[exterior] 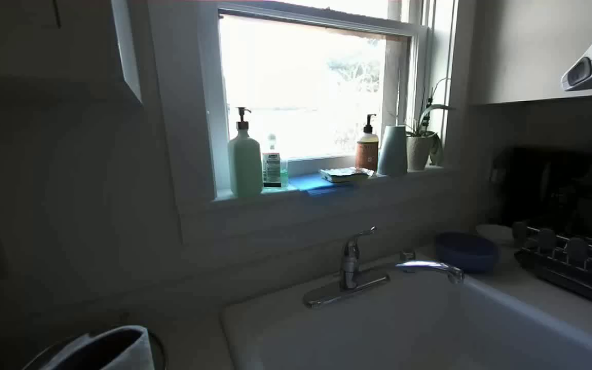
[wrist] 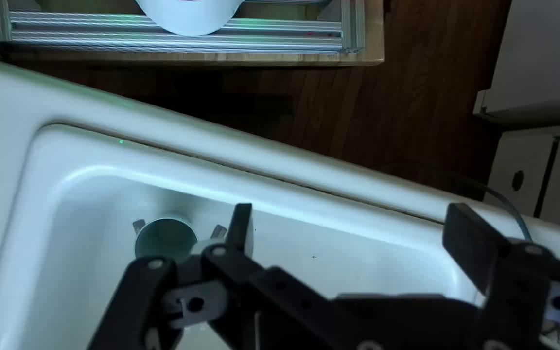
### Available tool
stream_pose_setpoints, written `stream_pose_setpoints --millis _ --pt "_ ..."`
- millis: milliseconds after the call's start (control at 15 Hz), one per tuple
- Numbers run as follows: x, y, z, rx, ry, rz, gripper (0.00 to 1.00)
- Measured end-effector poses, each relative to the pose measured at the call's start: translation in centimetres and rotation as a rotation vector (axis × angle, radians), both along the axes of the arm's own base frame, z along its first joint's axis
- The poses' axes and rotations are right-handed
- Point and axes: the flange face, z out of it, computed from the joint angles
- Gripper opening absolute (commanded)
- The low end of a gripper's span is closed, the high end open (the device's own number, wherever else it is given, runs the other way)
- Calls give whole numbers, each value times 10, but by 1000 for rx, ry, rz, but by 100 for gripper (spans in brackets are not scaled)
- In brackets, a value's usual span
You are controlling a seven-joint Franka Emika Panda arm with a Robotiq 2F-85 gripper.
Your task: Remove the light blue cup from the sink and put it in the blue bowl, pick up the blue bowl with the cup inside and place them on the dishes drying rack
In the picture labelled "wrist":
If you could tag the white paper towel roll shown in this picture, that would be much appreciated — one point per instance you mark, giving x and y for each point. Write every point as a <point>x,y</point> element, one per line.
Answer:
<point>191,18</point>

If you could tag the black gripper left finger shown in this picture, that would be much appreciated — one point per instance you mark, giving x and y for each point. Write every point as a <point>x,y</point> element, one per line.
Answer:
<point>158,298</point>

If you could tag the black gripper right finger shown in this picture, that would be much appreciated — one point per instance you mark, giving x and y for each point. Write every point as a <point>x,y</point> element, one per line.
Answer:
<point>520,280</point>

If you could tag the white ceramic sink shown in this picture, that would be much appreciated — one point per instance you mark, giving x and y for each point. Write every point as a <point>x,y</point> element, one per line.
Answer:
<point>337,259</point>

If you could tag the aluminium frame rack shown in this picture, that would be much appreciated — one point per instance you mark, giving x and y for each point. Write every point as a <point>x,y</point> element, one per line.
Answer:
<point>259,25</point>

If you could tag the white drawer cabinet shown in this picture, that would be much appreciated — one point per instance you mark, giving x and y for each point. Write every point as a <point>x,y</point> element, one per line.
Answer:
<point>526,171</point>

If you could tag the light blue cup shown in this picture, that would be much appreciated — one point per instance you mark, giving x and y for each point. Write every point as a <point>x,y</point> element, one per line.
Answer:
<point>172,237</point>

